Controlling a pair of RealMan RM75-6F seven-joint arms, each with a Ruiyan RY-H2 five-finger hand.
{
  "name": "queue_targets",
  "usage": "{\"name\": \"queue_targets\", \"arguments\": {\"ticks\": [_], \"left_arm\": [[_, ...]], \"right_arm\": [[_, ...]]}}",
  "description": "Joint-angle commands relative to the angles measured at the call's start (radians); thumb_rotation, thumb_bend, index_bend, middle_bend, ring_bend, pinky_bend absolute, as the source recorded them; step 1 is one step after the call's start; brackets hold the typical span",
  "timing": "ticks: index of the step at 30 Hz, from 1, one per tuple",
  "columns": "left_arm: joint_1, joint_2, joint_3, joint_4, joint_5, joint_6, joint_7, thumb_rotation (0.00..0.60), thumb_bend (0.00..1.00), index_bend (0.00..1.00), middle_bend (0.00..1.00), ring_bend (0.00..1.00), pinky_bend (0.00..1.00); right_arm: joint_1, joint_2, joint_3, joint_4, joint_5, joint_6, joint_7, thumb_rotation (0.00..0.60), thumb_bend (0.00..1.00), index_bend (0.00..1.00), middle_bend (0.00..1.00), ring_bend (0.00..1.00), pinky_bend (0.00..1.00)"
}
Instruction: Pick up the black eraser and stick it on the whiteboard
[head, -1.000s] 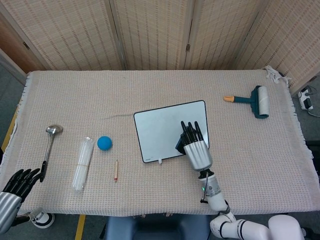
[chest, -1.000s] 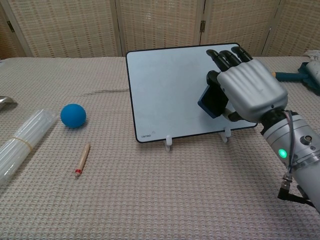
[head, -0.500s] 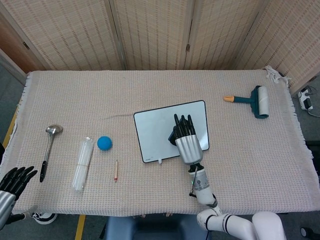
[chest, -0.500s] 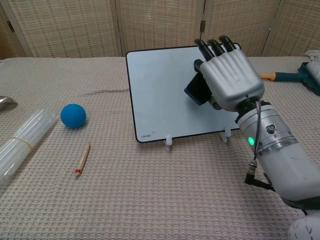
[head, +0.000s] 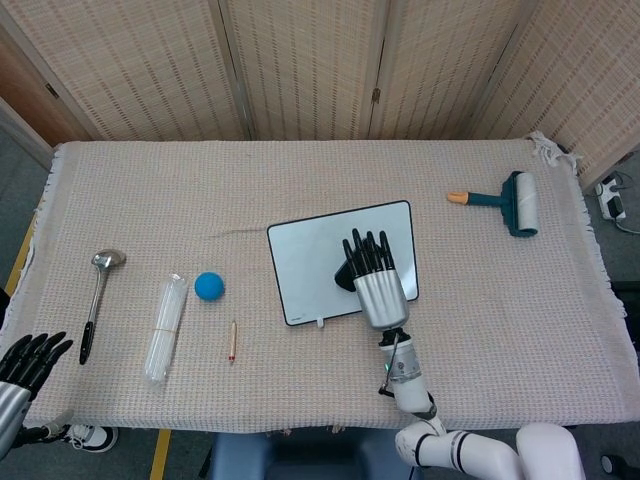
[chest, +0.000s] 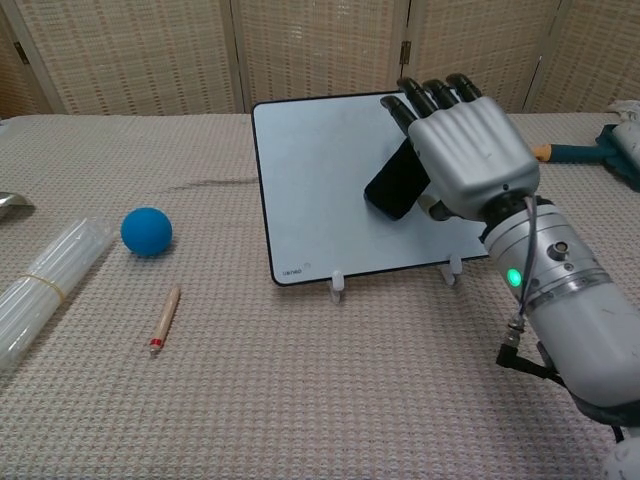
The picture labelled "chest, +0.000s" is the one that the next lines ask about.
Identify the small whiteboard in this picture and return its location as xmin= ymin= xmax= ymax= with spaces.
xmin=251 ymin=91 xmax=494 ymax=287

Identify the black eraser block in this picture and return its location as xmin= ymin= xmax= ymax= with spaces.
xmin=363 ymin=138 xmax=430 ymax=221

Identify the grey cable on right wrist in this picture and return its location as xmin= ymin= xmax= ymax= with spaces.
xmin=496 ymin=194 xmax=566 ymax=384

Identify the bundle of clear plastic straws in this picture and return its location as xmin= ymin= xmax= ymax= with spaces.
xmin=0 ymin=217 xmax=116 ymax=374

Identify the woven folding screen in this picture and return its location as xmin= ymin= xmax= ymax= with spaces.
xmin=0 ymin=0 xmax=640 ymax=117

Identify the short wooden pencil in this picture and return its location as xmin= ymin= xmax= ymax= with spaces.
xmin=148 ymin=286 xmax=181 ymax=357

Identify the teal lint roller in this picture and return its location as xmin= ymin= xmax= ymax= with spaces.
xmin=530 ymin=122 xmax=640 ymax=192

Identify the metal ladle black handle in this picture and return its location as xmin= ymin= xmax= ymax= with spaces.
xmin=0 ymin=191 xmax=36 ymax=218

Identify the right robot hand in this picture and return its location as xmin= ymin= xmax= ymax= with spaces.
xmin=379 ymin=73 xmax=542 ymax=222

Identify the beige woven tablecloth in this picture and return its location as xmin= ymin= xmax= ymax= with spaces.
xmin=0 ymin=99 xmax=640 ymax=480

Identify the blue foam ball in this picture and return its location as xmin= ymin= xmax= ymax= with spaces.
xmin=120 ymin=206 xmax=174 ymax=259

